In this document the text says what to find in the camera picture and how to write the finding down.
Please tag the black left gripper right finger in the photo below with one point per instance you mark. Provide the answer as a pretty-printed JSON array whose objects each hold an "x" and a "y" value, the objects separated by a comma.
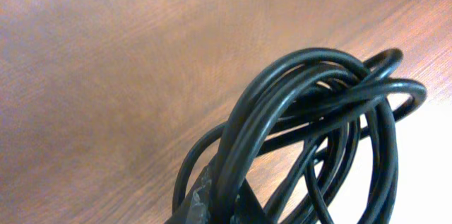
[{"x": 247, "y": 209}]

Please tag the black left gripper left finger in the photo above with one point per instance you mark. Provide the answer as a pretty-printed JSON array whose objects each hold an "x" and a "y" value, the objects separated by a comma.
[{"x": 194, "y": 207}]

